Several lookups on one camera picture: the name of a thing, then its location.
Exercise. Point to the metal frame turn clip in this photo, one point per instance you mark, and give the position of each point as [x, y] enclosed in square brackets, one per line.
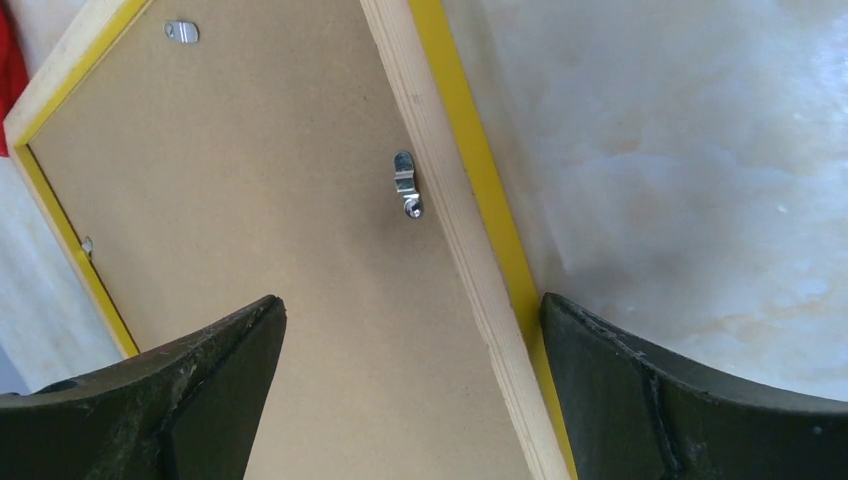
[405, 184]

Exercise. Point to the brown cardboard backing board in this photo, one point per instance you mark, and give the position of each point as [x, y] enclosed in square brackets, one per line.
[265, 232]

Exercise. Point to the red crumpled cloth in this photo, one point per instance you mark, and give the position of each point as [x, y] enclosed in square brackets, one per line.
[14, 75]

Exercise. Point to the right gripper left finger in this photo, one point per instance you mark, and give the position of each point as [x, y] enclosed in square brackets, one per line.
[189, 409]

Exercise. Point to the yellow wooden picture frame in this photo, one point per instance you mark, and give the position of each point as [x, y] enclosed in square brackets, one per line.
[464, 199]

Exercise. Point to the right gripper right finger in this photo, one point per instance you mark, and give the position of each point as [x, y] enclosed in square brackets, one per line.
[636, 410]

